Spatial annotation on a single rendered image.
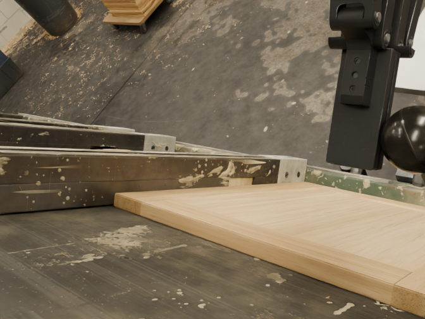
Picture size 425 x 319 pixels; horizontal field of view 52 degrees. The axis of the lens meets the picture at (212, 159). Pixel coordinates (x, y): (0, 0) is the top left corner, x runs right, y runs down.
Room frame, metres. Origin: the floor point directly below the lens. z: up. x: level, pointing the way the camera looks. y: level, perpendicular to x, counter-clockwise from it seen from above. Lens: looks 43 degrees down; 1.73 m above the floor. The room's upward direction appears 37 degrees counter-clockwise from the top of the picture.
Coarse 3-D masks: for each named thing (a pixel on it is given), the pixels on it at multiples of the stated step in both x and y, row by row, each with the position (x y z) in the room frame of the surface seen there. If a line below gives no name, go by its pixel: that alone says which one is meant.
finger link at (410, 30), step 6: (414, 0) 0.20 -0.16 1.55; (420, 0) 0.20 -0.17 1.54; (414, 6) 0.20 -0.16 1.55; (420, 6) 0.20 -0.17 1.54; (414, 12) 0.20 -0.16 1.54; (408, 18) 0.20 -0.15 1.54; (414, 18) 0.20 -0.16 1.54; (408, 24) 0.19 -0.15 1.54; (414, 24) 0.20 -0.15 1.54; (408, 30) 0.19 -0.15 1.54; (414, 30) 0.19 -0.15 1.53; (408, 36) 0.19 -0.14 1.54; (408, 42) 0.19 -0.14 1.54
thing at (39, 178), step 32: (0, 160) 0.45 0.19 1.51; (32, 160) 0.46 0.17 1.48; (64, 160) 0.47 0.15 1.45; (96, 160) 0.48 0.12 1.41; (128, 160) 0.50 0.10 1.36; (160, 160) 0.52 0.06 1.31; (192, 160) 0.54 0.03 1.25; (224, 160) 0.57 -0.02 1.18; (256, 160) 0.60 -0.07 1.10; (288, 160) 0.63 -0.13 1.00; (0, 192) 0.43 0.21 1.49; (32, 192) 0.44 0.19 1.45; (64, 192) 0.45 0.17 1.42; (96, 192) 0.47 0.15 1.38
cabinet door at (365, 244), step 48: (144, 192) 0.48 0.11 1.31; (192, 192) 0.49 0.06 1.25; (240, 192) 0.50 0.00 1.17; (288, 192) 0.52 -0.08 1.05; (336, 192) 0.53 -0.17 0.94; (240, 240) 0.28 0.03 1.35; (288, 240) 0.26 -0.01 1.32; (336, 240) 0.26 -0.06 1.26; (384, 240) 0.25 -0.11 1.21; (384, 288) 0.15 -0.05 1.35
